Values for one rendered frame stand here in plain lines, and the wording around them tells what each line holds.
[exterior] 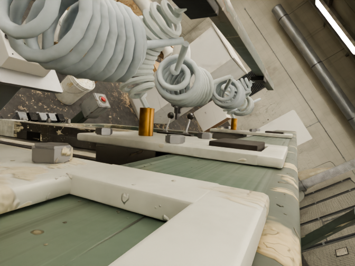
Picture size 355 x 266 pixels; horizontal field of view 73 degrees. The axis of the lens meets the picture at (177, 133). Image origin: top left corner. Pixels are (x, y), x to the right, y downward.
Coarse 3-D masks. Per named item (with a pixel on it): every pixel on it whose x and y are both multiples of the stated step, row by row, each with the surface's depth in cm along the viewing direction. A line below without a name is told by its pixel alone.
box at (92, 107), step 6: (90, 96) 173; (96, 96) 172; (102, 96) 178; (84, 102) 176; (90, 102) 173; (96, 102) 171; (108, 102) 180; (84, 108) 176; (90, 108) 173; (96, 108) 171; (102, 108) 175; (108, 108) 180; (84, 114) 176; (90, 114) 174; (96, 114) 179
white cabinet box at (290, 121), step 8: (288, 112) 418; (280, 120) 424; (288, 120) 418; (296, 120) 412; (264, 128) 436; (272, 128) 430; (280, 128) 424; (288, 128) 418; (296, 128) 412; (304, 128) 406; (296, 136) 412; (304, 136) 406
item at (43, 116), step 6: (18, 114) 134; (24, 114) 137; (30, 114) 140; (36, 114) 149; (42, 114) 147; (48, 114) 151; (54, 114) 155; (60, 114) 159; (30, 120) 140; (36, 120) 142; (42, 120) 146; (54, 120) 153; (60, 120) 156
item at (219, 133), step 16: (240, 80) 59; (256, 80) 57; (0, 128) 106; (16, 128) 100; (32, 128) 96; (48, 128) 91; (64, 128) 87; (80, 128) 84; (224, 128) 68; (256, 128) 64; (80, 144) 84
